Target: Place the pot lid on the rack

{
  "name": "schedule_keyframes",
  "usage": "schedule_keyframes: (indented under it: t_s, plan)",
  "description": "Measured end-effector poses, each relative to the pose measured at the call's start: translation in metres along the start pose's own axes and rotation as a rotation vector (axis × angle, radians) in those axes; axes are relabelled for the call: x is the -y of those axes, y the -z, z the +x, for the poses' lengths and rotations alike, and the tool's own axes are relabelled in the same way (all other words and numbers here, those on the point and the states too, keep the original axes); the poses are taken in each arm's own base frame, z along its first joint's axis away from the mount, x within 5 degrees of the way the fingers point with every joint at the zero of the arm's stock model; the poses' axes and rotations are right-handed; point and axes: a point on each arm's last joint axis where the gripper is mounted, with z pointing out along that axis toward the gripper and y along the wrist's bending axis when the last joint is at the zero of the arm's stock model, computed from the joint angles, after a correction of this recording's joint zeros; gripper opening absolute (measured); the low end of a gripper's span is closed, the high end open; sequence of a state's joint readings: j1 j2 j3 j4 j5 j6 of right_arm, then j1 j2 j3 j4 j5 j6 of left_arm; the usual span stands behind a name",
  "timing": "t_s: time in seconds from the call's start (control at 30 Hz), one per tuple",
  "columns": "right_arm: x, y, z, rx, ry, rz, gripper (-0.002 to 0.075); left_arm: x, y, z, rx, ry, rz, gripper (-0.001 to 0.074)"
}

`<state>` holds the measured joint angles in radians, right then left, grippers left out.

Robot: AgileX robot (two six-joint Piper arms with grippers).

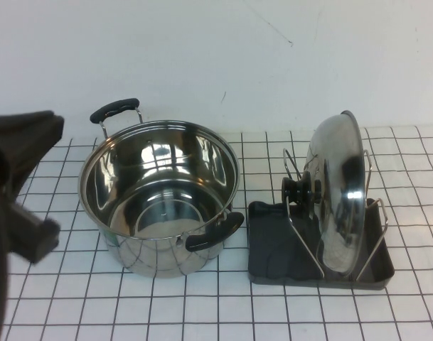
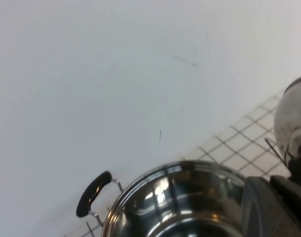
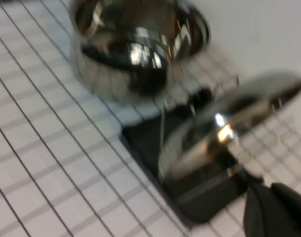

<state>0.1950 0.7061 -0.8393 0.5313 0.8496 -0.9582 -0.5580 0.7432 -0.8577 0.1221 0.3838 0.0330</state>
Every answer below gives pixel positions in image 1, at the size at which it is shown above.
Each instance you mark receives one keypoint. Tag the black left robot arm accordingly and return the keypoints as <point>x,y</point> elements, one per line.
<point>35,231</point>

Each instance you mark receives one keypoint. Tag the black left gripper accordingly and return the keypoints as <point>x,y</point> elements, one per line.
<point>27,142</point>

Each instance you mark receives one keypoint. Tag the steel pot lid black knob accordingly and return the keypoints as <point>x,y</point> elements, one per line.
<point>340,177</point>

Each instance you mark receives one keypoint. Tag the stainless steel cooking pot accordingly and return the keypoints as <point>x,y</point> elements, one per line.
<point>148,259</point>

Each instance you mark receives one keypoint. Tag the white black checked tablecloth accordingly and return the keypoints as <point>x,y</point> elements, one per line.
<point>216,312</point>

